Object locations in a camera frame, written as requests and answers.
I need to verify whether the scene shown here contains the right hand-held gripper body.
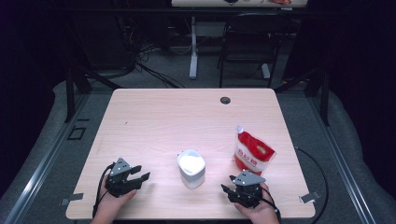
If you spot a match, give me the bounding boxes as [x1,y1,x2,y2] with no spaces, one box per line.
[233,170,266,209]

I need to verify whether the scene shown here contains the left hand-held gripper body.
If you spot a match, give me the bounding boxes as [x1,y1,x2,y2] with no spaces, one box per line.
[105,157,138,199]

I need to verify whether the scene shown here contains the red and white sugar bag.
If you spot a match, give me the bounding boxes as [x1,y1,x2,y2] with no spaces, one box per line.
[233,125,276,176]

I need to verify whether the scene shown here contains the white lidded seasoning container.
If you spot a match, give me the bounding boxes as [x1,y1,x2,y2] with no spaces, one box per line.
[177,148,206,190]

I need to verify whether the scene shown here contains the person's right hand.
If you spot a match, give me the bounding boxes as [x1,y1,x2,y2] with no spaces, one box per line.
[233,182,279,222]

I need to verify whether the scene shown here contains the person's left hand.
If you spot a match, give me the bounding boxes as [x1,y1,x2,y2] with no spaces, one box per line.
[92,175,138,218]

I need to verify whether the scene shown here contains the grey tape strip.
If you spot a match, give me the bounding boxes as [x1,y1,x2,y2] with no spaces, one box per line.
[299,190,321,204]
[60,192,84,207]

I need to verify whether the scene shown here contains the black metal stand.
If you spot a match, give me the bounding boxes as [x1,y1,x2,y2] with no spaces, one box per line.
[274,66,331,127]
[64,66,122,123]

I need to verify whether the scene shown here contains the white desk leg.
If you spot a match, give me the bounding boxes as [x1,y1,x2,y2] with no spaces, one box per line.
[189,15,199,80]

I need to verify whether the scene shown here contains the black folding chair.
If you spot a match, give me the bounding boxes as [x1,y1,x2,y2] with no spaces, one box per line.
[217,12,292,89]

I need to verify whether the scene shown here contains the light background desk top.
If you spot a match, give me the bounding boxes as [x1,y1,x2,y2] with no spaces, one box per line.
[171,0,309,8]

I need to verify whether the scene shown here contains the left hand-held gripper cable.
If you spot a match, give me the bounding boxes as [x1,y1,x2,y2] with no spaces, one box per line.
[92,161,116,218]

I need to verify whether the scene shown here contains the hand-held gripper cable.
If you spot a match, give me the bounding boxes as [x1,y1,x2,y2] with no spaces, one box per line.
[261,186,283,223]
[92,161,116,218]

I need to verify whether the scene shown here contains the right hand-held gripper cable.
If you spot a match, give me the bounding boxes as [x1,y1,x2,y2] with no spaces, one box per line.
[261,186,283,223]

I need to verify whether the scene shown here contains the black cable beside table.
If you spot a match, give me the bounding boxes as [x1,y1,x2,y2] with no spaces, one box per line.
[293,146,330,224]

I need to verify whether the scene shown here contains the aluminium floor rail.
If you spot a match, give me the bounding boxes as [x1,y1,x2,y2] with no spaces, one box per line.
[306,92,377,224]
[3,92,92,224]

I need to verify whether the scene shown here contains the black floor cables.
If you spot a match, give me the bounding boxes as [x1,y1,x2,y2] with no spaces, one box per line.
[134,43,186,90]

